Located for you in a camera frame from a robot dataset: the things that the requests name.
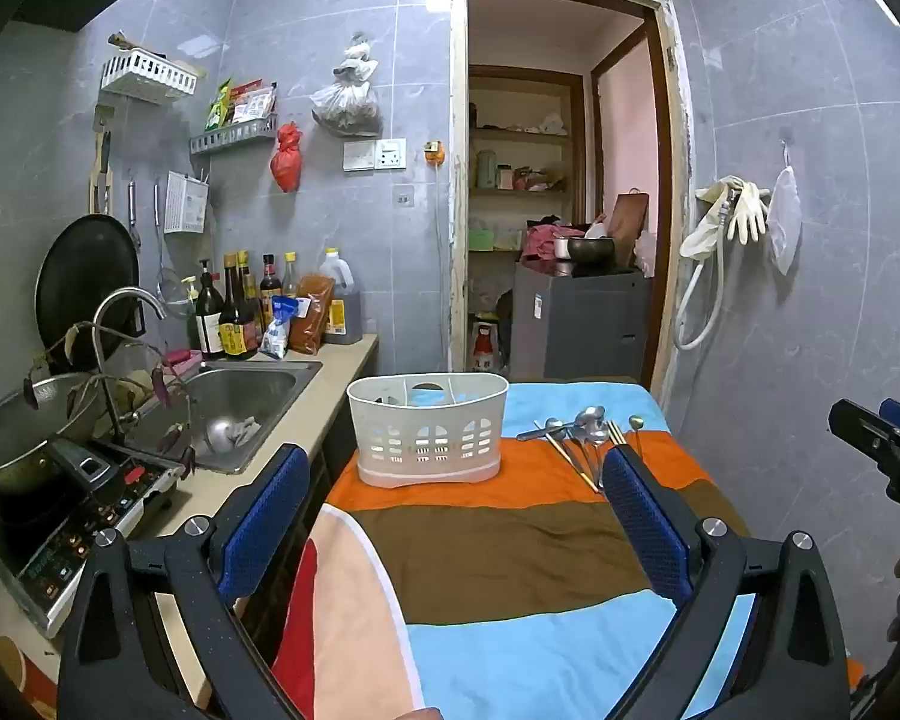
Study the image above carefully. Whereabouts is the beige kitchen counter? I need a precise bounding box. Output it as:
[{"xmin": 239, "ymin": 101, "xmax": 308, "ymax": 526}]
[{"xmin": 0, "ymin": 334, "xmax": 380, "ymax": 691}]

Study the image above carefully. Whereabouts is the wooden hanging board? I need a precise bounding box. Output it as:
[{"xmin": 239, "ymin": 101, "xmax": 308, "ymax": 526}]
[{"xmin": 88, "ymin": 106, "xmax": 116, "ymax": 215}]

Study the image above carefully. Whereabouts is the steel sink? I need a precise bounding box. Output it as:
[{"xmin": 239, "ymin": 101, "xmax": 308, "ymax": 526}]
[{"xmin": 124, "ymin": 360, "xmax": 323, "ymax": 475}]

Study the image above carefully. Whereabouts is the red label sauce bottle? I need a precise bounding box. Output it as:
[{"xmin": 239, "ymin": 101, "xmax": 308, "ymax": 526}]
[{"xmin": 259, "ymin": 253, "xmax": 286, "ymax": 323}]

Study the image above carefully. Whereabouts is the metal bowl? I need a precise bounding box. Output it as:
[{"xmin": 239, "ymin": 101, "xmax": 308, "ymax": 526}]
[{"xmin": 566, "ymin": 236, "xmax": 617, "ymax": 264}]

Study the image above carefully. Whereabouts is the yellow label soy sauce bottle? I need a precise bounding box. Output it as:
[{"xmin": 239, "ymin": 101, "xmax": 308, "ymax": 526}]
[{"xmin": 220, "ymin": 253, "xmax": 261, "ymax": 361}]

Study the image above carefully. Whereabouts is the white mesh bag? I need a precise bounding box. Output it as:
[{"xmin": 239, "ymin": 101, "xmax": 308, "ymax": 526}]
[{"xmin": 766, "ymin": 141, "xmax": 803, "ymax": 276}]

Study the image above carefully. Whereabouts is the red seasoning packet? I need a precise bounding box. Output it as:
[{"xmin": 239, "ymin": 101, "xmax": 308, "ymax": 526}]
[{"xmin": 232, "ymin": 79, "xmax": 276, "ymax": 122}]

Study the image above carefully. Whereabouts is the dark pump bottle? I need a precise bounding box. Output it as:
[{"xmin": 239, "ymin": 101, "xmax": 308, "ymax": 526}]
[{"xmin": 193, "ymin": 260, "xmax": 228, "ymax": 359}]

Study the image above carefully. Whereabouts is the black wok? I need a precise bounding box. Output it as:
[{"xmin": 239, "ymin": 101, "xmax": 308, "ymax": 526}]
[{"xmin": 35, "ymin": 214, "xmax": 142, "ymax": 374}]

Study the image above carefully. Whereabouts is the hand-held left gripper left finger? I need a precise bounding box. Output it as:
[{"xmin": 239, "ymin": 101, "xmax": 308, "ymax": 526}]
[{"xmin": 58, "ymin": 444, "xmax": 312, "ymax": 720}]

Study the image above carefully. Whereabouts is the steel faucet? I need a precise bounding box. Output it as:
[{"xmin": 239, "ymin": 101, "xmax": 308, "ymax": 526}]
[{"xmin": 92, "ymin": 287, "xmax": 168, "ymax": 451}]

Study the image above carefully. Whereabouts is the red plastic bag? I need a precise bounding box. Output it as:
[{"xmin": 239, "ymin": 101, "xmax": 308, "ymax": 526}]
[{"xmin": 271, "ymin": 122, "xmax": 303, "ymax": 193}]

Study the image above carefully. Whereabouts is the green seasoning packet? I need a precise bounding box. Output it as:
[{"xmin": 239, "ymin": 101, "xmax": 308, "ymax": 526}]
[{"xmin": 205, "ymin": 78, "xmax": 235, "ymax": 130}]

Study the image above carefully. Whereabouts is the induction cooker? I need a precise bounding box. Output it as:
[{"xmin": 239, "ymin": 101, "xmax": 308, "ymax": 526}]
[{"xmin": 0, "ymin": 439, "xmax": 182, "ymax": 638}]

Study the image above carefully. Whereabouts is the brown board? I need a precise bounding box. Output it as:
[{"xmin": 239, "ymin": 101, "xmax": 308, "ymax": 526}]
[{"xmin": 611, "ymin": 191, "xmax": 650, "ymax": 268}]

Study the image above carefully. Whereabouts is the white hose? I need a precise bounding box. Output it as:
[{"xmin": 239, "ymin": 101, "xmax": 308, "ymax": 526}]
[{"xmin": 673, "ymin": 191, "xmax": 737, "ymax": 351}]

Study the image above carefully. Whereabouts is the red and white bag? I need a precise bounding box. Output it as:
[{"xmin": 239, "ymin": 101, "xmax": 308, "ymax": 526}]
[{"xmin": 471, "ymin": 321, "xmax": 500, "ymax": 374}]

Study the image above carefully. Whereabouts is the steel pot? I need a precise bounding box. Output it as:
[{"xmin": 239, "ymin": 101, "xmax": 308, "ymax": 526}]
[{"xmin": 0, "ymin": 371, "xmax": 111, "ymax": 496}]

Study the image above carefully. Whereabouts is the dark sauce bottle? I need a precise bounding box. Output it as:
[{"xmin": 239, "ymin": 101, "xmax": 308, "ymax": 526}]
[{"xmin": 236, "ymin": 249, "xmax": 265, "ymax": 338}]

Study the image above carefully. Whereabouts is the yellow pump bottle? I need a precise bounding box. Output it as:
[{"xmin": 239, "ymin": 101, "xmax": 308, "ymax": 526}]
[{"xmin": 180, "ymin": 275, "xmax": 202, "ymax": 350}]

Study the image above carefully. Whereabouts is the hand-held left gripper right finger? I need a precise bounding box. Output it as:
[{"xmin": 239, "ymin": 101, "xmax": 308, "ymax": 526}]
[{"xmin": 602, "ymin": 444, "xmax": 852, "ymax": 720}]

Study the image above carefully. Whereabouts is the blue and white packet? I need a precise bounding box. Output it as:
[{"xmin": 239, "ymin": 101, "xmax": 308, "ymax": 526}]
[{"xmin": 260, "ymin": 295, "xmax": 299, "ymax": 359}]

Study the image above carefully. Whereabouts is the striped blanket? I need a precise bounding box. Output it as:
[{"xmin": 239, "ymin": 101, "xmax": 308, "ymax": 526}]
[{"xmin": 270, "ymin": 379, "xmax": 871, "ymax": 720}]

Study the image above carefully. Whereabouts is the cream rubber glove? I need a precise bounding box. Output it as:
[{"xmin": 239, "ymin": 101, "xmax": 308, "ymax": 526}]
[
  {"xmin": 679, "ymin": 175, "xmax": 740, "ymax": 260},
  {"xmin": 726, "ymin": 181, "xmax": 772, "ymax": 245}
]

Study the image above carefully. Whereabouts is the white plastic utensil basket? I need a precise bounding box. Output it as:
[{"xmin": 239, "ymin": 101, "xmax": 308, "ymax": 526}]
[{"xmin": 346, "ymin": 373, "xmax": 510, "ymax": 489}]

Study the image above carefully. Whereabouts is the brown spice bag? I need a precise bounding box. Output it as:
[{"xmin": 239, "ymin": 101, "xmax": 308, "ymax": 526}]
[{"xmin": 289, "ymin": 274, "xmax": 336, "ymax": 355}]

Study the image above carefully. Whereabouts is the wooden shelf unit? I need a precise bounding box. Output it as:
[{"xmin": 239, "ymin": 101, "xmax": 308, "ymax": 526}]
[{"xmin": 466, "ymin": 66, "xmax": 587, "ymax": 316}]

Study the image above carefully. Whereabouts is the grey wall shelf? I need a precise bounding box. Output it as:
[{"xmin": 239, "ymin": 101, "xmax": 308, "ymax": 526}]
[{"xmin": 190, "ymin": 114, "xmax": 279, "ymax": 157}]

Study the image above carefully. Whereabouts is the cream door frame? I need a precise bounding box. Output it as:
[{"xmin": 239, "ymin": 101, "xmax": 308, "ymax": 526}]
[{"xmin": 448, "ymin": 0, "xmax": 692, "ymax": 406}]

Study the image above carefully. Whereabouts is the white wall holder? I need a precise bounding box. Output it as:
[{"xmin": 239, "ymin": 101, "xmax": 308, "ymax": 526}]
[{"xmin": 164, "ymin": 170, "xmax": 210, "ymax": 235}]

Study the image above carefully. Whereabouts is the white wall basket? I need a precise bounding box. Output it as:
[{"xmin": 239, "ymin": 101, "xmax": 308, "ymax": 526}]
[{"xmin": 100, "ymin": 49, "xmax": 198, "ymax": 103}]

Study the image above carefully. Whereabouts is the clear plastic bag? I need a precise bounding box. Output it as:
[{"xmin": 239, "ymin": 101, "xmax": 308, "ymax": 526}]
[{"xmin": 311, "ymin": 32, "xmax": 383, "ymax": 137}]

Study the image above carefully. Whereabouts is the red cloth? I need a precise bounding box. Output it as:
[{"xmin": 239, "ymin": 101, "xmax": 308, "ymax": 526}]
[{"xmin": 523, "ymin": 221, "xmax": 586, "ymax": 260}]

